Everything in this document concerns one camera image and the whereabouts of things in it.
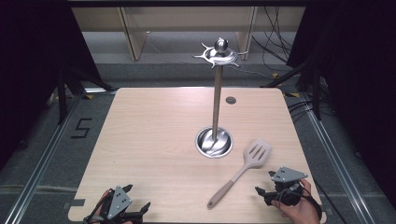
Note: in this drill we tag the black curtain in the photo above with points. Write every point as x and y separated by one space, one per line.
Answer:
358 77
31 62

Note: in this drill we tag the black metal stand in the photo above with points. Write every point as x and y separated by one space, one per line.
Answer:
317 93
62 93

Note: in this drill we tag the person's left hand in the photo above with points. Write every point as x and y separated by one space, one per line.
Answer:
104 199

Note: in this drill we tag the black tape strip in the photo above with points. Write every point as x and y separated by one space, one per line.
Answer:
76 202

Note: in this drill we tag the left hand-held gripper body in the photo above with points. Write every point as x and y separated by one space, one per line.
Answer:
119 200

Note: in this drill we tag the grey slotted spatula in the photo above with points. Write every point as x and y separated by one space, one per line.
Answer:
223 194

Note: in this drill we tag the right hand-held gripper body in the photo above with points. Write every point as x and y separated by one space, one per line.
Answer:
287 179

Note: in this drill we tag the beige wooden cabinet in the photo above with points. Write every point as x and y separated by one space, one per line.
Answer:
137 31

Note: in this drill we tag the steel utensil rack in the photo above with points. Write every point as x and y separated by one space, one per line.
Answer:
217 102

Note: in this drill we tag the aluminium floor rail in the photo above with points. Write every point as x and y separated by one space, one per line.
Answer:
37 174
336 161

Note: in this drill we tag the person's right hand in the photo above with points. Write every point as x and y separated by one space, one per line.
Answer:
299 211

